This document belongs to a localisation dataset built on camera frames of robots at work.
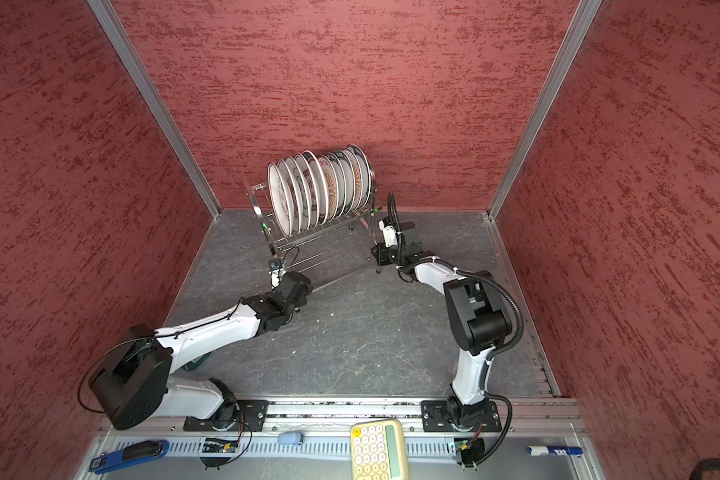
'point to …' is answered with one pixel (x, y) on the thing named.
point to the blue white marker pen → (554, 450)
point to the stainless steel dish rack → (344, 241)
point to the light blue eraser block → (290, 438)
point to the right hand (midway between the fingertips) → (371, 254)
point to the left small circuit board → (217, 447)
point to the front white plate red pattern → (280, 198)
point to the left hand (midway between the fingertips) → (294, 293)
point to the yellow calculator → (378, 450)
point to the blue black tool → (131, 453)
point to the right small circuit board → (469, 451)
